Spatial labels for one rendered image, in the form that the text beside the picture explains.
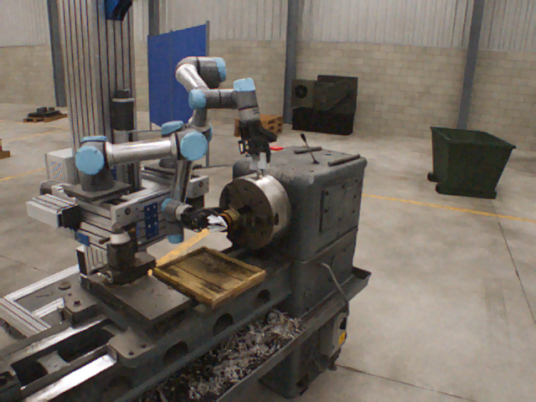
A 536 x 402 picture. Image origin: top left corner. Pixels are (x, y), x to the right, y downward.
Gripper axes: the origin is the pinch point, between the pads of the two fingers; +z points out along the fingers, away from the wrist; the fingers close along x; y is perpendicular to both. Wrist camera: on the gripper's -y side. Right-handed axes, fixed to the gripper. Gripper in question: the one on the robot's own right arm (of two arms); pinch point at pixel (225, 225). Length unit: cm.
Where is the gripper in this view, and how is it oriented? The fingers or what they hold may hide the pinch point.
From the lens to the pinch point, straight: 162.2
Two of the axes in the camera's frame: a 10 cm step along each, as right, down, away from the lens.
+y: -6.4, 2.3, -7.4
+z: 7.7, 2.3, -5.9
